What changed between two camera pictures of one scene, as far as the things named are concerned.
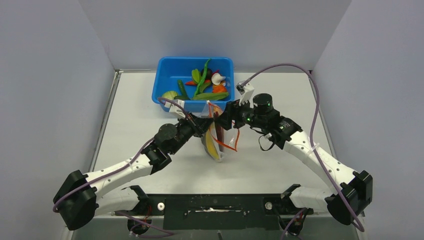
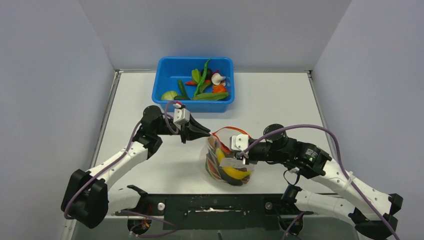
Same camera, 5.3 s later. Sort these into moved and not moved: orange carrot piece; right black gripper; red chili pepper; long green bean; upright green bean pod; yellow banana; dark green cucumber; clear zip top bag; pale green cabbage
Moved: yellow banana; right black gripper; clear zip top bag
Not moved: orange carrot piece; upright green bean pod; red chili pepper; dark green cucumber; long green bean; pale green cabbage
